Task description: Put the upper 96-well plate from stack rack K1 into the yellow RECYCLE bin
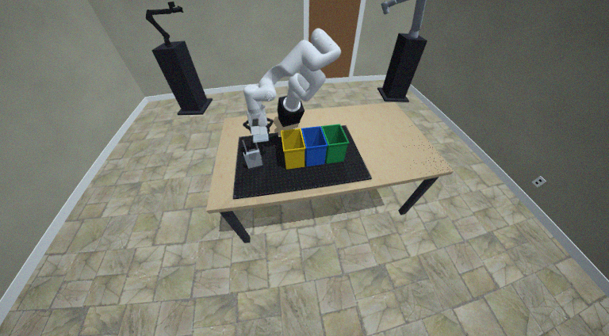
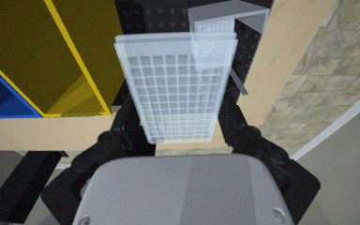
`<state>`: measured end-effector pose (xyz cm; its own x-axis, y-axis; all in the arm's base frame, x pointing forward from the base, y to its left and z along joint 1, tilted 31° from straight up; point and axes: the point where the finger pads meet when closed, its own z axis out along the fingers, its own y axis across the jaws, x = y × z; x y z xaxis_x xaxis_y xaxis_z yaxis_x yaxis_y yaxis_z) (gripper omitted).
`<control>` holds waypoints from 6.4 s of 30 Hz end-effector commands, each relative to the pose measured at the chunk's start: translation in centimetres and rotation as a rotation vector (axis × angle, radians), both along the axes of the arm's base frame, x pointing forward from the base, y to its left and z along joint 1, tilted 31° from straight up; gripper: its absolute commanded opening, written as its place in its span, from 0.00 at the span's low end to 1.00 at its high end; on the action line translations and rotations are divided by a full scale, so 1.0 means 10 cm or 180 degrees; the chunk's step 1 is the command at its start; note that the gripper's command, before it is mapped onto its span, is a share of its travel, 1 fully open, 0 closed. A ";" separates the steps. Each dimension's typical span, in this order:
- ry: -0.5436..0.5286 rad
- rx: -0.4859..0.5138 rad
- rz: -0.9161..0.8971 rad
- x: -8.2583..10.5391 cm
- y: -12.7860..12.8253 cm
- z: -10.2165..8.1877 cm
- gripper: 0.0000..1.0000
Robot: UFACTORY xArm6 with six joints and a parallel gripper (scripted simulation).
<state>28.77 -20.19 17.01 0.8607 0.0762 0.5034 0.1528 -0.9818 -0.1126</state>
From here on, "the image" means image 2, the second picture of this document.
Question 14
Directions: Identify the yellow open-top bin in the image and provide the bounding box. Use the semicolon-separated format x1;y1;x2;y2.
0;0;125;117

